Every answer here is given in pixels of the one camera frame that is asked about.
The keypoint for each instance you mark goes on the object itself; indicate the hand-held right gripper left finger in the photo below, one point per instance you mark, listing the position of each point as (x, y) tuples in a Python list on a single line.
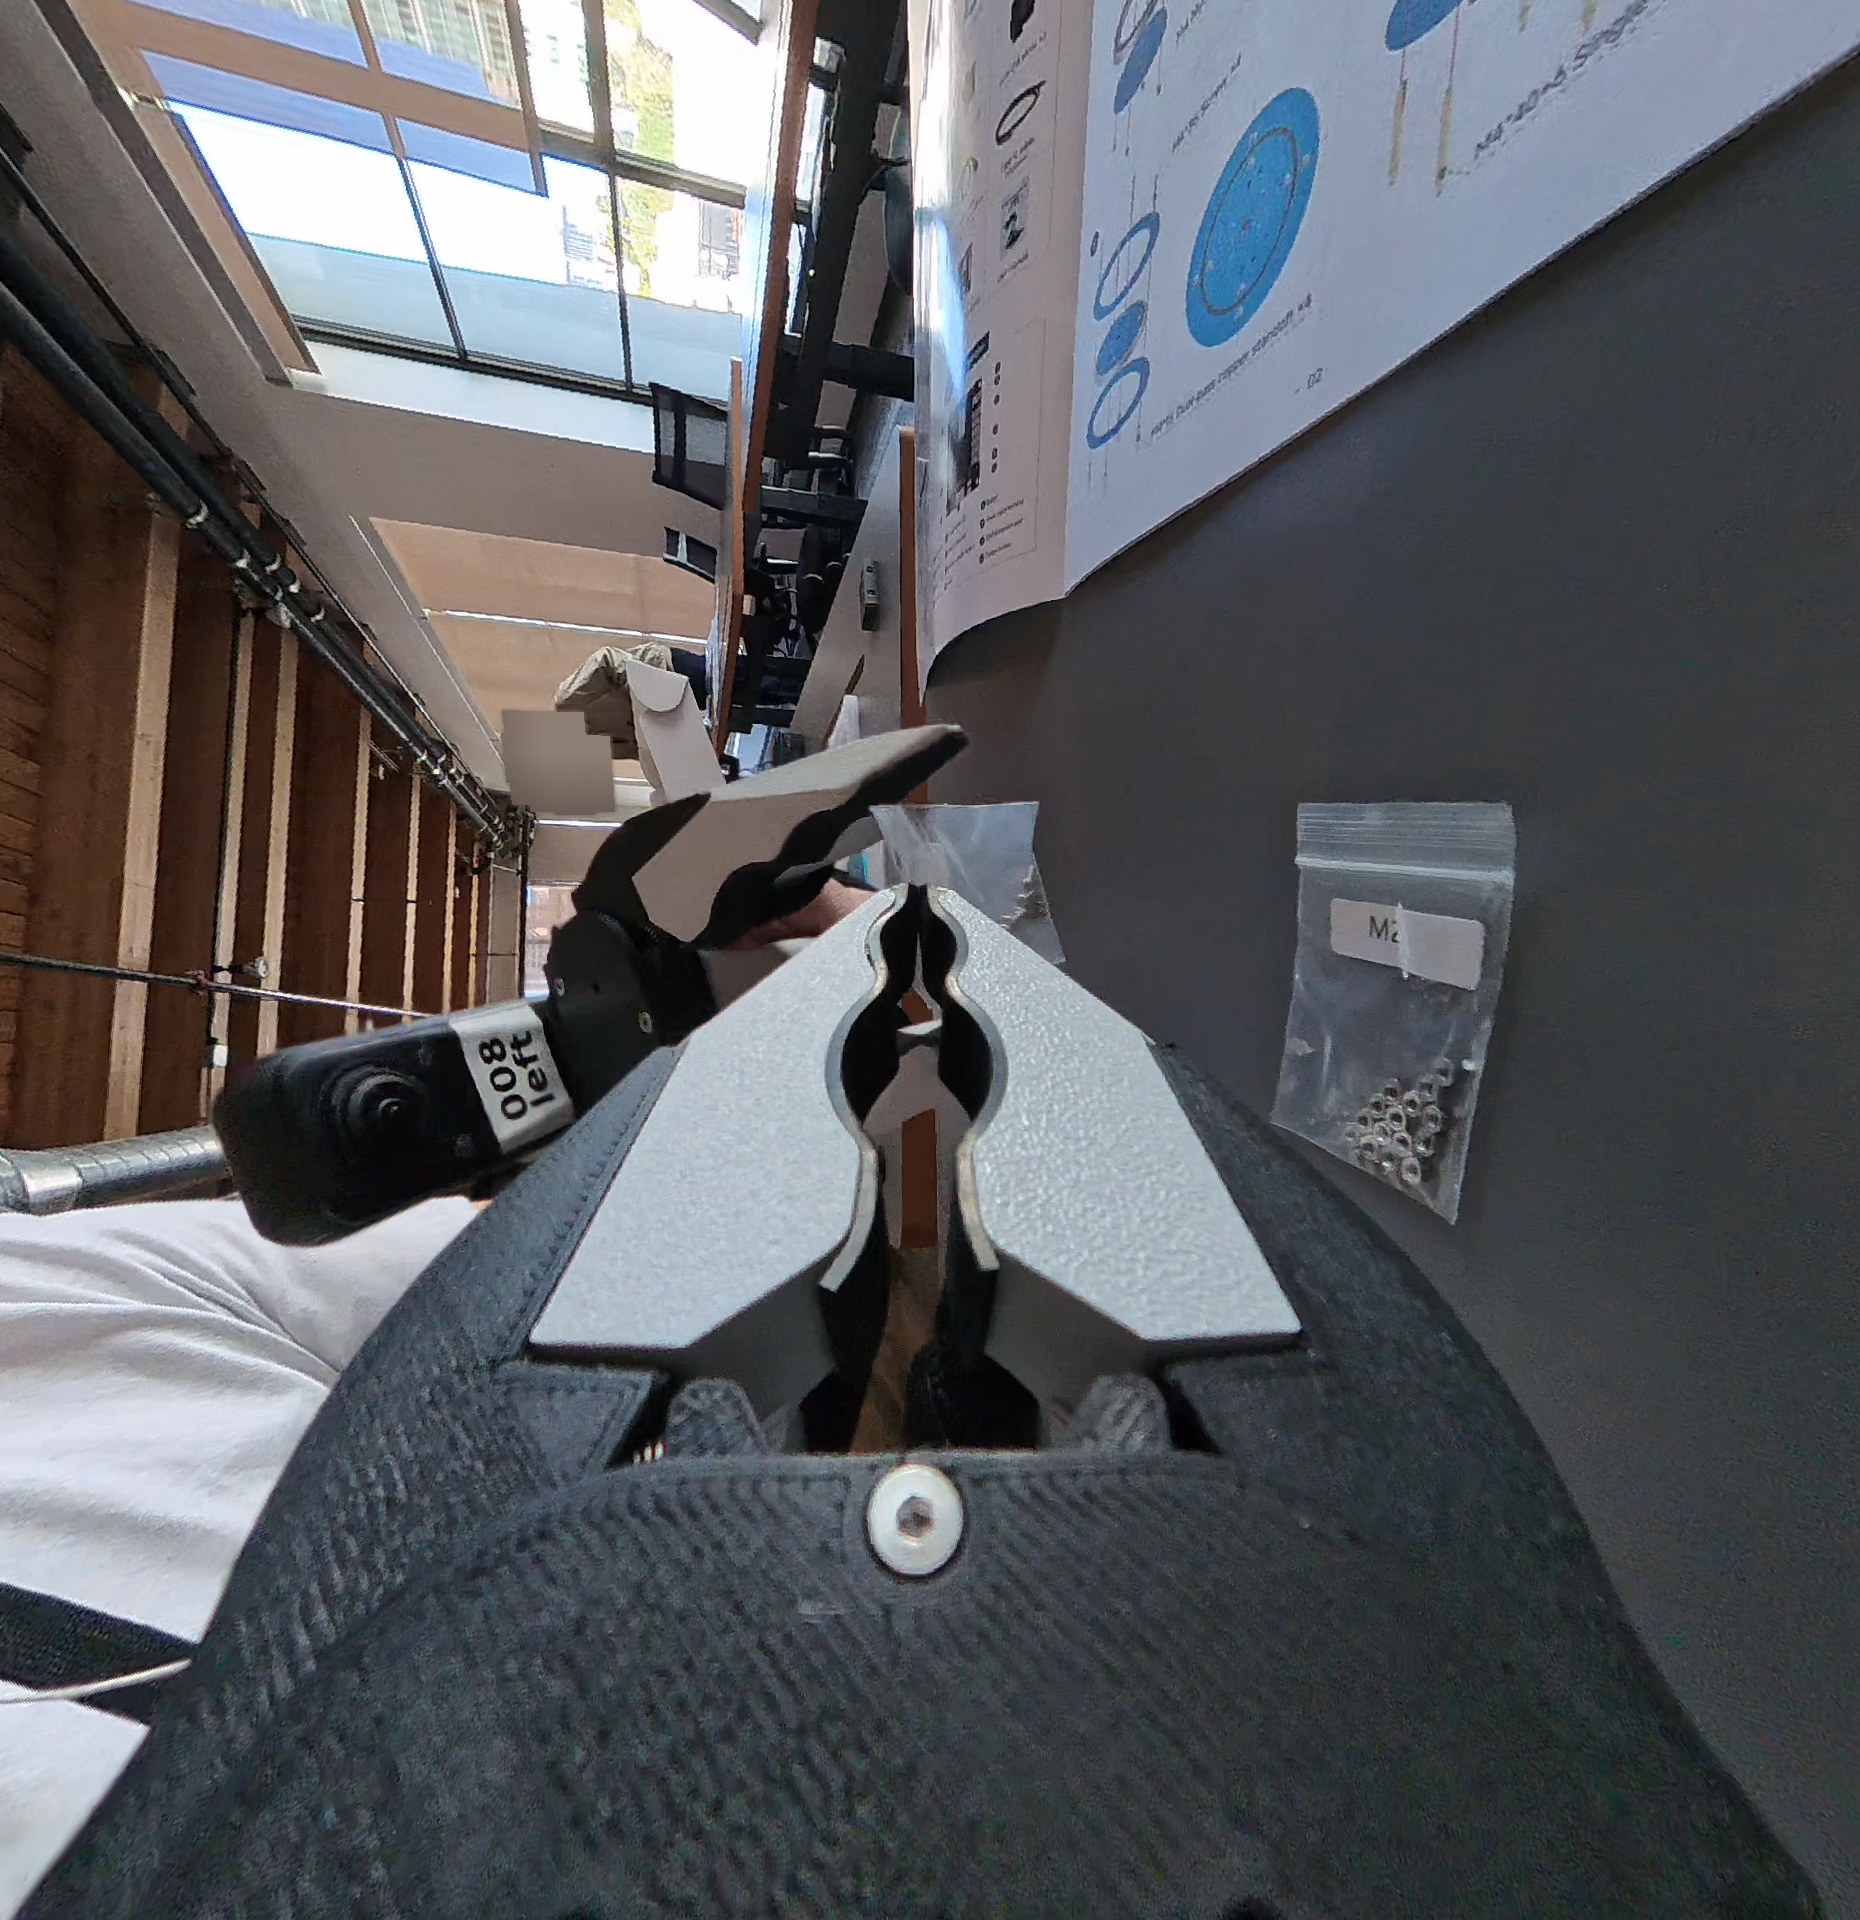
[(721, 1202)]

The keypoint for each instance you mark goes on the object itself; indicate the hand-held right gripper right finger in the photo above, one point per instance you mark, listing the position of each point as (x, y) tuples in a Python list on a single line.
[(1124, 1202)]

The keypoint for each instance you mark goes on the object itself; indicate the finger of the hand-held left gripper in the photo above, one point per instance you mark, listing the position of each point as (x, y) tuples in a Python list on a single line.
[(810, 803)]

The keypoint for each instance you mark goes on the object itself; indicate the clear bag of black screws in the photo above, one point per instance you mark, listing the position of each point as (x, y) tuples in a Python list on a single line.
[(975, 855)]

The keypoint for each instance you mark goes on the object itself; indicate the clear bag of silver nuts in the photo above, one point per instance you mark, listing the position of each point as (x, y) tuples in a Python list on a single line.
[(1397, 1021)]

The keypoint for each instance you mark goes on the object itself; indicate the person's left hand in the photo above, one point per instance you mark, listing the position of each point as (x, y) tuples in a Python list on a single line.
[(829, 912)]

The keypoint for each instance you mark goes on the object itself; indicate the black ceiling rod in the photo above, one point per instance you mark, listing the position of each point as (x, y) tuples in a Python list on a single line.
[(121, 973)]

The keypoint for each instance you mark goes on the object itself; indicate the black monitor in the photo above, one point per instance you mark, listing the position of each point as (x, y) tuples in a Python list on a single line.
[(687, 446)]

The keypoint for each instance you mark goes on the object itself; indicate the large window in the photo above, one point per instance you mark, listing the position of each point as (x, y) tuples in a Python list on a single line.
[(466, 181)]

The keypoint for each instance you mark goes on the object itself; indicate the paper assembly manual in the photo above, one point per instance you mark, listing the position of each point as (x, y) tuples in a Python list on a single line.
[(1470, 224)]

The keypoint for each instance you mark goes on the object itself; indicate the silver ventilation duct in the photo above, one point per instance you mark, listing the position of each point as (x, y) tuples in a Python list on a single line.
[(104, 1170)]

